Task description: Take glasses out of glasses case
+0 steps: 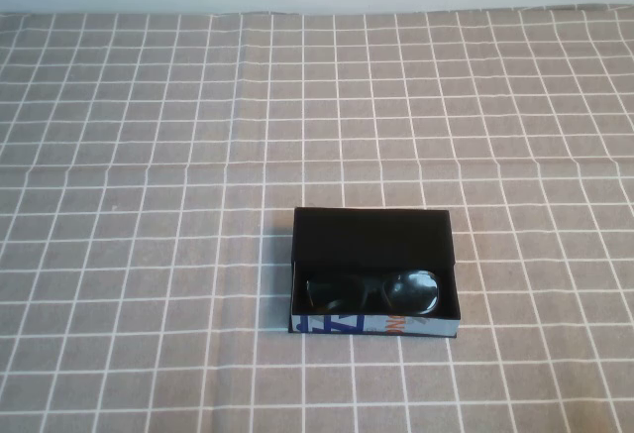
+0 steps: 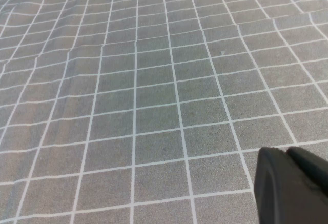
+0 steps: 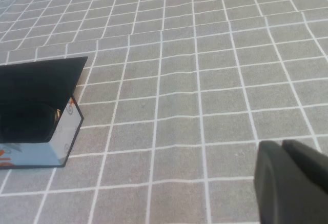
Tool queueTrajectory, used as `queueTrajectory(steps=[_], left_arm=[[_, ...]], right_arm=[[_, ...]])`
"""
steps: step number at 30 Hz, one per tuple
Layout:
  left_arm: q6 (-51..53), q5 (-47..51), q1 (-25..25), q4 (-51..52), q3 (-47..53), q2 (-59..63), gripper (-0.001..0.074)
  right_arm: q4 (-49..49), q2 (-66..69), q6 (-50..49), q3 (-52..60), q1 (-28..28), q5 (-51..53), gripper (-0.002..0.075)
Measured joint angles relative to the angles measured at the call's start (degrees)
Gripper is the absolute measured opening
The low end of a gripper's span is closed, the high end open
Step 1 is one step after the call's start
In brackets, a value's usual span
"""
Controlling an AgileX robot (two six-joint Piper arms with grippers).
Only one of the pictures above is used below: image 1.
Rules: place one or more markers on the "black printed glasses case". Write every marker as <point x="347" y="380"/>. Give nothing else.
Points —
<point x="371" y="235"/>

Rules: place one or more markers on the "black framed glasses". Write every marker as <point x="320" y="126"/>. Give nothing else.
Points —
<point x="377" y="290"/>

